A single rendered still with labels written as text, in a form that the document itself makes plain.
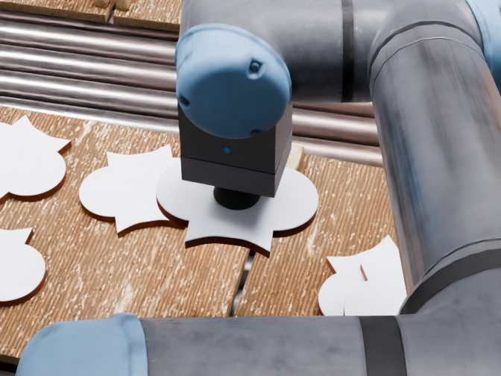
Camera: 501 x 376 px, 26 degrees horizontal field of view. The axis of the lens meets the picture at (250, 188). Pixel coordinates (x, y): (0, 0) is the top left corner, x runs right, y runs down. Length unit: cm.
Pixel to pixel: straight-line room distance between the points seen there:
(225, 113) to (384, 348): 36
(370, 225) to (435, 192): 71
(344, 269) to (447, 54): 54
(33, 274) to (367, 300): 36
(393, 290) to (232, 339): 75
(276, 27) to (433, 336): 36
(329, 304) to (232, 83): 48
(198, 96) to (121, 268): 51
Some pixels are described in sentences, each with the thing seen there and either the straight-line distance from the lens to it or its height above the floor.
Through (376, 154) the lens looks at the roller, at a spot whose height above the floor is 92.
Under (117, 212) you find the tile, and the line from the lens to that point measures 123.
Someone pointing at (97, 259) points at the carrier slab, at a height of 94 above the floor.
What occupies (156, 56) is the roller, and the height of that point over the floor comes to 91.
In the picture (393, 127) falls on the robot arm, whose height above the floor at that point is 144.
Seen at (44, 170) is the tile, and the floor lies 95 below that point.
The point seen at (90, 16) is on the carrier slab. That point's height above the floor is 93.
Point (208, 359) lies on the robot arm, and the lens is 38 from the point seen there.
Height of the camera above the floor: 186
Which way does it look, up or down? 47 degrees down
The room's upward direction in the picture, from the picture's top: straight up
